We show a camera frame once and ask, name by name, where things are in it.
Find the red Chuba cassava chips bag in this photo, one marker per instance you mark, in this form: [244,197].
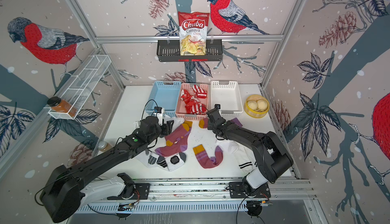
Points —
[193,29]

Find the red snowflake sock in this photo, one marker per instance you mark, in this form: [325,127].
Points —
[185,96]

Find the clear acrylic wall shelf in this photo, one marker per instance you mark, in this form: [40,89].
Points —
[81,86]

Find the pink plastic basket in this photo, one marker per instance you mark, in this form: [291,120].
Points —
[181,111]

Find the red santa pattern sock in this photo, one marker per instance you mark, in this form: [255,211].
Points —
[194,106]

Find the purple yellow sock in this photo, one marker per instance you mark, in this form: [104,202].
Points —
[204,160]
[177,141]
[203,123]

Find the purple yellow sock bottom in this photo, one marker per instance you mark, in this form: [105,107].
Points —
[204,160]

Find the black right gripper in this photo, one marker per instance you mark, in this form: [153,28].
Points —
[209,126]

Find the orange spice jar black lid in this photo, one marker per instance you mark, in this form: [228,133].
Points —
[62,106]

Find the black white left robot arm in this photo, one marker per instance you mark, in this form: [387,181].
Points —
[62,194]

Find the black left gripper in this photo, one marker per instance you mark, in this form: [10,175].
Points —
[167,127]

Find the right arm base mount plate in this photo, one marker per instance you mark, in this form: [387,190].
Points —
[240,190]

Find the blue plastic basket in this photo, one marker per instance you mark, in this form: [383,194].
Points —
[164,94]

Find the purple yellow sock left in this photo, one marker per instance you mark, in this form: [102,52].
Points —
[177,141]

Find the yellow bowl with buns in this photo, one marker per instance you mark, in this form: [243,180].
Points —
[256,106]

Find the white black-striped sock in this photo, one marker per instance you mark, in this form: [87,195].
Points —
[245,157]
[177,122]

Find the white grey patterned sock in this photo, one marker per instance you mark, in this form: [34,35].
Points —
[152,160]

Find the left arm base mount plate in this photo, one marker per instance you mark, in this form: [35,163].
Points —
[136,191]

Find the white black-striped sock top left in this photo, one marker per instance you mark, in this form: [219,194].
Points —
[177,122]

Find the glass jar amber contents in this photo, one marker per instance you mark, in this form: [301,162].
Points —
[103,146]

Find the black wall-mounted wire basket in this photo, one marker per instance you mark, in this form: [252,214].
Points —
[169,51]

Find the white plastic basket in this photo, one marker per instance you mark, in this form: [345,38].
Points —
[227,95]

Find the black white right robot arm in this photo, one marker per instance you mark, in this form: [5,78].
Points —
[272,157]

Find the white black-striped sock right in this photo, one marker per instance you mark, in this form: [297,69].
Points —
[245,157]

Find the red white striped sock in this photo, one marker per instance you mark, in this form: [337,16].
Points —
[199,92]

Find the purple yellow sock top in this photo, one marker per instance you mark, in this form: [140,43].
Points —
[203,123]

